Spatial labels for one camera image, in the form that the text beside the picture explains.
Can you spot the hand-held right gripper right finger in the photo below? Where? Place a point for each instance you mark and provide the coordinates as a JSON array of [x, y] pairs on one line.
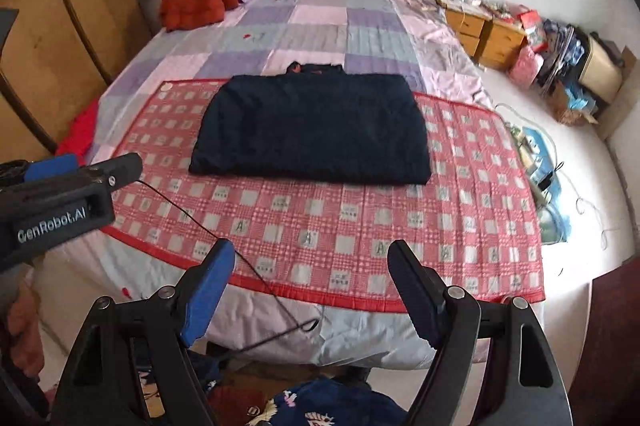
[[417, 291]]

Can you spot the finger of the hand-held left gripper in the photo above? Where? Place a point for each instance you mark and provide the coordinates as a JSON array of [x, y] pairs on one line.
[[117, 169], [50, 166]]

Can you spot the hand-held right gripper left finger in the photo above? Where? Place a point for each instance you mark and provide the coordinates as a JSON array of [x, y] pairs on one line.
[[207, 291]]

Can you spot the navy padded jacket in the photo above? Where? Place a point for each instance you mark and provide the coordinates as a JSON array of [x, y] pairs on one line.
[[310, 131]]

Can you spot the pile of blue patterned clothes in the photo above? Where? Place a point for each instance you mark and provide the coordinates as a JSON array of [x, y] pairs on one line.
[[562, 51]]

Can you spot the person's left hand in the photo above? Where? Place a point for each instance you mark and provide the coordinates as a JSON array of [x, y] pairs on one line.
[[25, 326]]

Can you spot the red cloth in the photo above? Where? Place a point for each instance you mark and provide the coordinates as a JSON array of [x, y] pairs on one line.
[[77, 131]]

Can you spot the red checked mat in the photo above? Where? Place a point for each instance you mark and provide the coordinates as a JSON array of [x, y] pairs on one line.
[[350, 231]]

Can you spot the black shoe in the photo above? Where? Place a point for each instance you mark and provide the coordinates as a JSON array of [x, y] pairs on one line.
[[357, 376]]

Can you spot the wooden wardrobe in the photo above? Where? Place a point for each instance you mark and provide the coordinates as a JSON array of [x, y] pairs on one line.
[[60, 31]]

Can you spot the blue printed pajama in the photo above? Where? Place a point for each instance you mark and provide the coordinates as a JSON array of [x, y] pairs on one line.
[[310, 406]]

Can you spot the blue floor mat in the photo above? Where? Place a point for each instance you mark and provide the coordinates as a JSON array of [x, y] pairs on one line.
[[552, 216]]

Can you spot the white power strip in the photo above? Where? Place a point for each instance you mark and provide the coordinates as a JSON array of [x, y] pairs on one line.
[[537, 166]]

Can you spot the dark wooden door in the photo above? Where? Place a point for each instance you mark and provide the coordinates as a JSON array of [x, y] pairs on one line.
[[610, 346]]

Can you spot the open cardboard box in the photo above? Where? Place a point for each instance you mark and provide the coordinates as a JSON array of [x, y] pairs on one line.
[[575, 106]]

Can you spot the bed with patchwork sheet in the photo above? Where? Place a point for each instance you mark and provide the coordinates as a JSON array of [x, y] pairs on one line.
[[320, 26]]

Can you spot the pink bag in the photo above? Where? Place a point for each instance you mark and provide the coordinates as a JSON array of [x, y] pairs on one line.
[[526, 66]]

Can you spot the wooden nightstand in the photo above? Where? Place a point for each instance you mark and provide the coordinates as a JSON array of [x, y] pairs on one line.
[[465, 29], [502, 44]]

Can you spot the flat cardboard sheet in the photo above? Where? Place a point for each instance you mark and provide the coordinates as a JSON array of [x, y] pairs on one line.
[[622, 96]]

